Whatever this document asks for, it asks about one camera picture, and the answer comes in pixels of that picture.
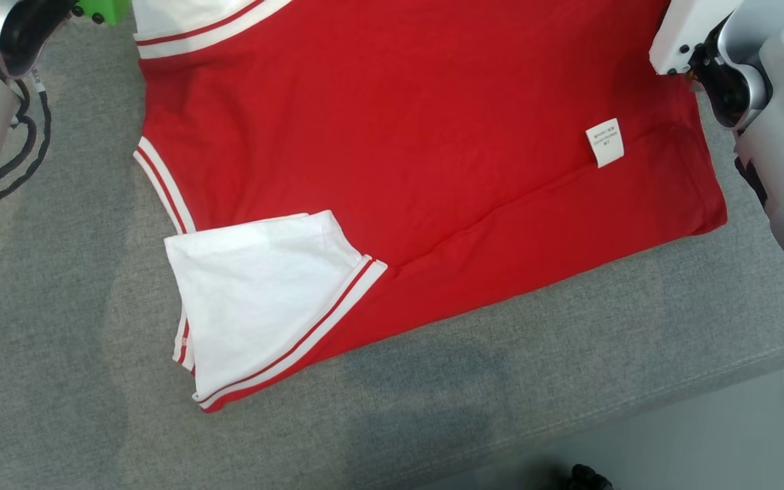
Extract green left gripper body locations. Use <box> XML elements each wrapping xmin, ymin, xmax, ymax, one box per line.
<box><xmin>73</xmin><ymin>0</ymin><xmax>131</xmax><ymax>26</ymax></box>

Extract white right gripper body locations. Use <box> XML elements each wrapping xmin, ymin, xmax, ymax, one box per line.
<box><xmin>649</xmin><ymin>0</ymin><xmax>740</xmax><ymax>76</ymax></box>

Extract red jersey with care tag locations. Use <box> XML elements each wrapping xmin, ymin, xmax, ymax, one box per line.
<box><xmin>132</xmin><ymin>0</ymin><xmax>728</xmax><ymax>414</ymax></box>

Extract small black knobby object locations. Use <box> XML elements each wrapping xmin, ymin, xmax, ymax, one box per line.
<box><xmin>566</xmin><ymin>464</ymin><xmax>614</xmax><ymax>490</ymax></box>

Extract thin black left arm cables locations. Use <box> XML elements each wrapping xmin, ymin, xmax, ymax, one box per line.
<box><xmin>0</xmin><ymin>68</ymin><xmax>52</xmax><ymax>208</ymax></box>

